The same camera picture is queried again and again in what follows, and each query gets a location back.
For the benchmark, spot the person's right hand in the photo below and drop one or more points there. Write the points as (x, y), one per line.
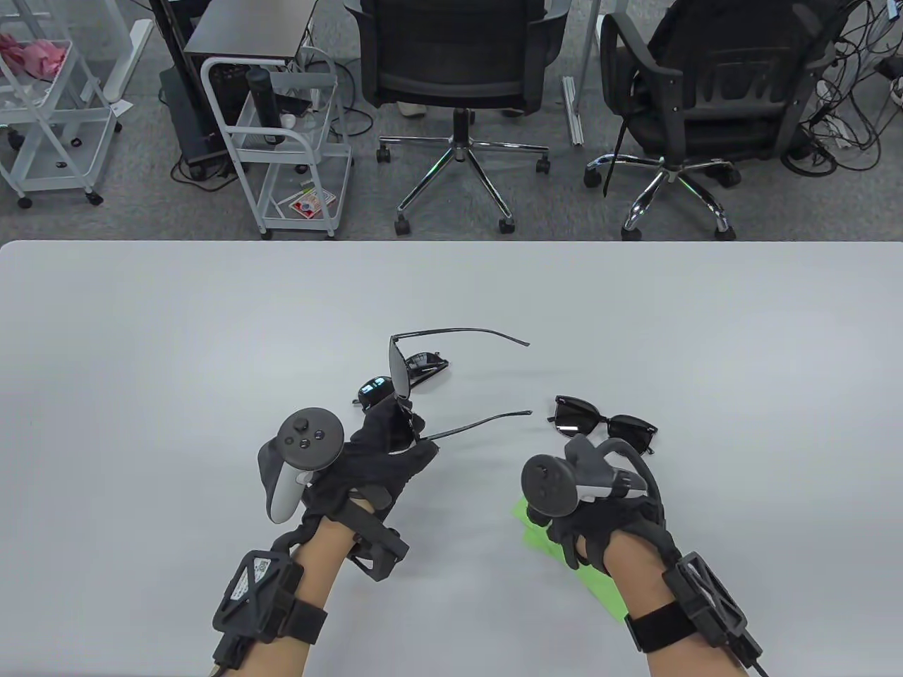
(621, 518)

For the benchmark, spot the person's left hand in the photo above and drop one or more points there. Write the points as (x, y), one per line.
(374, 458)

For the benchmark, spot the green cleaning cloth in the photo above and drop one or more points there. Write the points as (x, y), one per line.
(600, 592)

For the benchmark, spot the thin-frame dark sunglasses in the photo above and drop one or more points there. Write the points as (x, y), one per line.
(398, 367)

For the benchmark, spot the small mirrored oval sunglasses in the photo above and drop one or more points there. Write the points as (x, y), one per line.
(430, 367)

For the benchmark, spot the thick black square sunglasses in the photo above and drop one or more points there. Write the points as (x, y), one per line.
(575, 419)

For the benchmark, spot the person's right forearm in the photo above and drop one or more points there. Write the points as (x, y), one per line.
(638, 578)

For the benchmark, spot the grey left hand controller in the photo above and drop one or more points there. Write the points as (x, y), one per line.
(307, 437)

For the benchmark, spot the grey hand controller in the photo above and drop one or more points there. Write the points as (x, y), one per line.
(307, 437)
(550, 483)

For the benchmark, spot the grey right hand controller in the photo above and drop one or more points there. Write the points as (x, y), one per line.
(550, 483)

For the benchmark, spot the black right wrist tracker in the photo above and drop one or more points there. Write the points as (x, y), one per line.
(705, 592)

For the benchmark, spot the black wrist tracker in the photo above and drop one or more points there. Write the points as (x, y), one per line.
(250, 589)
(705, 592)

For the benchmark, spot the black left wrist tracker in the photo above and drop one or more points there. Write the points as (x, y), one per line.
(250, 589)

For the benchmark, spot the red and white packet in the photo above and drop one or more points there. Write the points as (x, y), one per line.
(310, 204)

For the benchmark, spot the black bottle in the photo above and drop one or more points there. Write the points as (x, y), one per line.
(262, 99)

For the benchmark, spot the grey flat device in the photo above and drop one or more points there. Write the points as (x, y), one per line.
(303, 81)

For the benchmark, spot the black computer tower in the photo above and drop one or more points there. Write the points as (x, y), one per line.
(187, 120)

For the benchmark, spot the white table leg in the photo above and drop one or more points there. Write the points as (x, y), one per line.
(573, 113)

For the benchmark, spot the black office chair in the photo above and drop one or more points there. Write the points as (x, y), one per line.
(451, 42)
(719, 70)

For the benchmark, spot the white paper tag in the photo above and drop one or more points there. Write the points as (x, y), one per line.
(120, 108)

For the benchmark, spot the white power strip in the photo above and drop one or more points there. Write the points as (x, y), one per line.
(839, 134)

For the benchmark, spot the dark side table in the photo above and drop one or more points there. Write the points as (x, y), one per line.
(247, 28)

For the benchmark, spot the white table foot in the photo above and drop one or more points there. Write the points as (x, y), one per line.
(127, 60)

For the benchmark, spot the black desk leg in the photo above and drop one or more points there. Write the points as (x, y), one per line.
(169, 35)

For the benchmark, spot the black power adapter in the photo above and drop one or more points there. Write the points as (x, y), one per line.
(889, 68)

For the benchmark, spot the pink cloth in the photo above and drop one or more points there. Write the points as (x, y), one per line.
(35, 56)

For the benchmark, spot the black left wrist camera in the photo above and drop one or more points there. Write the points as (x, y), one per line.
(384, 550)

